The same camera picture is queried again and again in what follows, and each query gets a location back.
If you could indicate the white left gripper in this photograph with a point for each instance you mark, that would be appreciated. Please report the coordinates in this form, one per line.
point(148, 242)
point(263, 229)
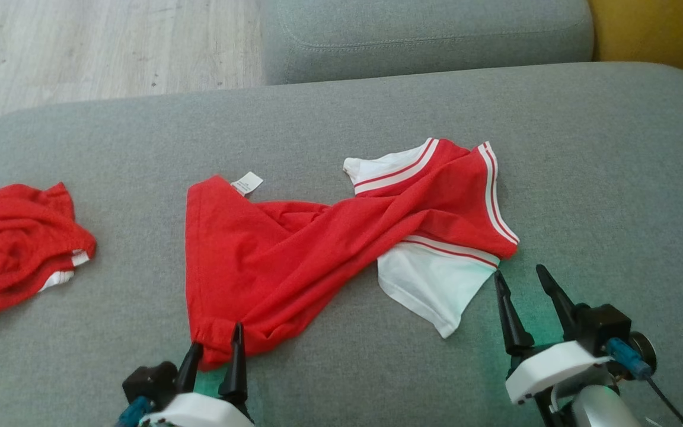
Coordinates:
point(199, 412)

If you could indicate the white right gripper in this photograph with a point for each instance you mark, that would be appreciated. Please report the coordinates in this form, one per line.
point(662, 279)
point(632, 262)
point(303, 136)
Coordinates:
point(555, 370)

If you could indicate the red white-sleeved jersey shirt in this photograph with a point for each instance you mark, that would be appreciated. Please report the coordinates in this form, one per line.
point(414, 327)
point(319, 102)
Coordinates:
point(258, 267)

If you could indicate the red shorts with white trim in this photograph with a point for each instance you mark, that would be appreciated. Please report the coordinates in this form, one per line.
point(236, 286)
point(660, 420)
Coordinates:
point(9, 237)

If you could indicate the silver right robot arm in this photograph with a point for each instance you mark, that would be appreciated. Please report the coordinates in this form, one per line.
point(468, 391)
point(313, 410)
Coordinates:
point(605, 409)

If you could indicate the grey sofa seat cushion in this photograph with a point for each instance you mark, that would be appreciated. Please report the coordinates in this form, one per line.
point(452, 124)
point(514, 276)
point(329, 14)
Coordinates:
point(377, 107)

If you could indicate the grey sofa back cushion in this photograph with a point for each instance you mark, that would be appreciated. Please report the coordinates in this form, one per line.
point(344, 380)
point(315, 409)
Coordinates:
point(424, 35)

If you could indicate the large yellow cushion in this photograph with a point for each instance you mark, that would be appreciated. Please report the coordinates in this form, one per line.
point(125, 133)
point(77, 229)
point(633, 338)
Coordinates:
point(661, 35)

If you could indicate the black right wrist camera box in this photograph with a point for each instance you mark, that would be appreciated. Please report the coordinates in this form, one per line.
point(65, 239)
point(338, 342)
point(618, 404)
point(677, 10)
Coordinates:
point(605, 326)

